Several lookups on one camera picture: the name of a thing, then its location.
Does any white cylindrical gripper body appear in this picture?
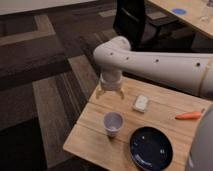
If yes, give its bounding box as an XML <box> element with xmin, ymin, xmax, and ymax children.
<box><xmin>100</xmin><ymin>72</ymin><xmax>122</xmax><ymax>91</ymax></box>

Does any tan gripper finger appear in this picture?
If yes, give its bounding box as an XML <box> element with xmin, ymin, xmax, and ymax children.
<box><xmin>96</xmin><ymin>87</ymin><xmax>104</xmax><ymax>99</ymax></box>
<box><xmin>116</xmin><ymin>88</ymin><xmax>125</xmax><ymax>99</ymax></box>

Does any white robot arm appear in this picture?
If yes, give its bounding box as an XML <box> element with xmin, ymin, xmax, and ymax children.
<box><xmin>93</xmin><ymin>36</ymin><xmax>213</xmax><ymax>171</ymax></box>

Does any white eraser block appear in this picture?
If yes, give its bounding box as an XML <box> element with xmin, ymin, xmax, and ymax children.
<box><xmin>133</xmin><ymin>95</ymin><xmax>149</xmax><ymax>112</ymax></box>

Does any white paper cup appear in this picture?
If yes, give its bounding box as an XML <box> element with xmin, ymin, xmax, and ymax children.
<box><xmin>103</xmin><ymin>112</ymin><xmax>123</xmax><ymax>137</ymax></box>

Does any dark blue plate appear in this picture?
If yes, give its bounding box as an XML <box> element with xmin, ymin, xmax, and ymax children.
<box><xmin>129</xmin><ymin>127</ymin><xmax>173</xmax><ymax>171</ymax></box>

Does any black office chair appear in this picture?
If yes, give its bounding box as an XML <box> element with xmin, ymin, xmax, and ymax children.
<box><xmin>113</xmin><ymin>0</ymin><xmax>194</xmax><ymax>53</ymax></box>

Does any orange carrot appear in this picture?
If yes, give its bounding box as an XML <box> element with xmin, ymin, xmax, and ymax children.
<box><xmin>175</xmin><ymin>109</ymin><xmax>205</xmax><ymax>120</ymax></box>

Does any blue round coaster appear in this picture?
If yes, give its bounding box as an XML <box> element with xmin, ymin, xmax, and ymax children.
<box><xmin>172</xmin><ymin>8</ymin><xmax>187</xmax><ymax>15</ymax></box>

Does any clear drinking glass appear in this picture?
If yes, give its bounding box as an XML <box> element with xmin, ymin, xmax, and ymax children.
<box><xmin>200</xmin><ymin>6</ymin><xmax>213</xmax><ymax>22</ymax></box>

